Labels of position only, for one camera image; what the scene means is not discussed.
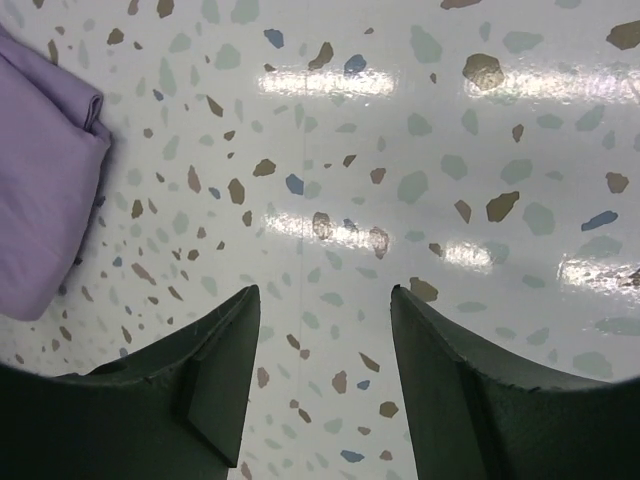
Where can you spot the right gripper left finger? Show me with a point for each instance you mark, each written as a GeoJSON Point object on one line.
{"type": "Point", "coordinates": [173, 410]}

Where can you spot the purple t-shirt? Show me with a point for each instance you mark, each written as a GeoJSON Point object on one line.
{"type": "Point", "coordinates": [52, 149]}

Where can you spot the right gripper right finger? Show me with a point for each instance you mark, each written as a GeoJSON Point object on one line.
{"type": "Point", "coordinates": [478, 411]}

